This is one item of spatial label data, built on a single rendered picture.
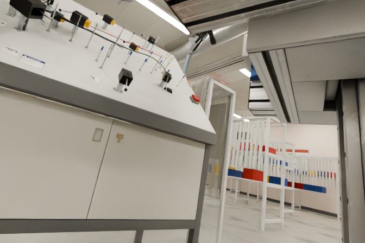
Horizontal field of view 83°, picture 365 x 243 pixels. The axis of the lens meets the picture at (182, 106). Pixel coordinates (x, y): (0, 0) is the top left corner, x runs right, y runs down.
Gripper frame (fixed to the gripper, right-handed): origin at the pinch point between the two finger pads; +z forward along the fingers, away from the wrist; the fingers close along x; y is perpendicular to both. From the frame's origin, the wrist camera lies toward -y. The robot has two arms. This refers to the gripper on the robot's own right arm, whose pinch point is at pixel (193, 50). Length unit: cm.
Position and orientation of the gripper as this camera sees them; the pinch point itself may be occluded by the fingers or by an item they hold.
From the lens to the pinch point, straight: 133.4
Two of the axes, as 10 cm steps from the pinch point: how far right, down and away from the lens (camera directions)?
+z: -6.2, 7.3, 2.9
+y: -7.4, -6.7, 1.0
